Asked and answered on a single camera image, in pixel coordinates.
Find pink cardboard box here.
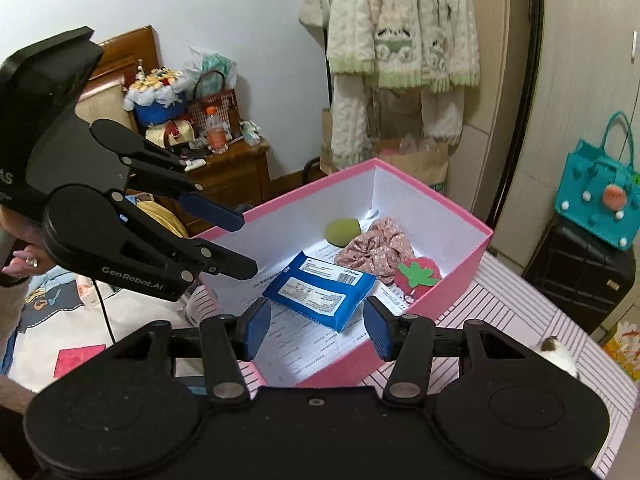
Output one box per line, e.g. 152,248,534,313
187,157,493,388

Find black cable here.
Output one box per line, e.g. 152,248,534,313
92,280,116,346

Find printed blanket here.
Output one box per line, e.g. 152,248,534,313
7,265,201,391

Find yellow cloth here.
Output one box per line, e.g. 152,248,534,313
132,199,191,238

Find blue and white tissue packet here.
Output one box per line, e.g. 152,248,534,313
262,251,377,332

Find narrow beige wardrobe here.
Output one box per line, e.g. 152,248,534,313
447,0,533,221

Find yellow printed gift bag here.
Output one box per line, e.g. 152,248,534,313
602,320,640,376

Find striped white tablecloth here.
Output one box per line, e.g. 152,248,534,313
185,249,638,480

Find red strawberry plush pouch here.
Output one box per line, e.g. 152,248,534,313
397,255,443,306

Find small green printed packets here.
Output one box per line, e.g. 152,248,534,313
239,120,263,147

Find woven basket bag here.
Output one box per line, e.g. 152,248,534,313
187,70,243,143

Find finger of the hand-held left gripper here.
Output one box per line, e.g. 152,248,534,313
90,119,246,233
111,191,259,285

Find wooden headboard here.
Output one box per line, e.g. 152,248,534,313
75,25,161,133

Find teal felt tote bag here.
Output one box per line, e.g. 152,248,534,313
553,111,640,252

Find red packet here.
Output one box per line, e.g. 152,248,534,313
54,344,108,380

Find pink floral scrunchie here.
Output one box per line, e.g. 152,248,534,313
334,217,417,286

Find brown paper bag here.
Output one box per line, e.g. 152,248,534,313
320,107,451,193

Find beige three-door wardrobe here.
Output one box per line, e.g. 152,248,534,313
487,0,640,281

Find orange drink bottle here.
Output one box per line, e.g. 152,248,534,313
204,106,230,155

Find cream fluffy pants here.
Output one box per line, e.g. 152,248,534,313
330,72,466,161

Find white flower bouquet blue wrap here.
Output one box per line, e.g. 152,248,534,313
122,60,193,126

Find person's left hand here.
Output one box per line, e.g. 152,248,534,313
0,207,53,281

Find wooden nightstand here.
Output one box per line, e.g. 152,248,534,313
175,137,273,238

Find panda plush toy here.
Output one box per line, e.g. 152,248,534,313
532,336,581,378

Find black suitcase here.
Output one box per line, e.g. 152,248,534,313
522,215,637,333

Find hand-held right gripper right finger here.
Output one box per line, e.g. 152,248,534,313
362,296,526,406

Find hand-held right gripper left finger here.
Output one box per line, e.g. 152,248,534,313
112,297,273,405

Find black clothes rack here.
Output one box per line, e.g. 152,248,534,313
487,0,546,233

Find green makeup sponge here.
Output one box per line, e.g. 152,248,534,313
325,217,366,247

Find person's left forearm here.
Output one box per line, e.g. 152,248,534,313
0,277,31,351

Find cream fluffy panda jacket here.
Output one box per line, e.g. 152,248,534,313
327,0,482,93

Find cream bag with red ribbon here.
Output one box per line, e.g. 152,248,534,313
145,119,198,148

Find green printed plastic bag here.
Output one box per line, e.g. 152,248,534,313
182,46,238,91

